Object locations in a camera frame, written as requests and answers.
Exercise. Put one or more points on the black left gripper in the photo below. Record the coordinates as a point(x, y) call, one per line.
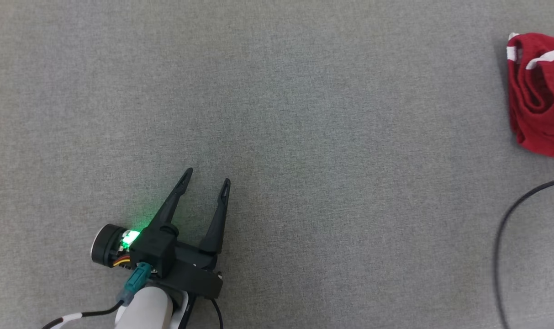
point(197, 274)

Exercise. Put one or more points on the red shorts with Bulls print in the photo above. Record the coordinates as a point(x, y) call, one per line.
point(541, 114)

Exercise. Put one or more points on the grey fabric sofa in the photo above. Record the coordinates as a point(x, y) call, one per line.
point(304, 114)

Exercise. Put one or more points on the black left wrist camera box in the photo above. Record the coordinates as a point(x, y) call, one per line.
point(155, 249)

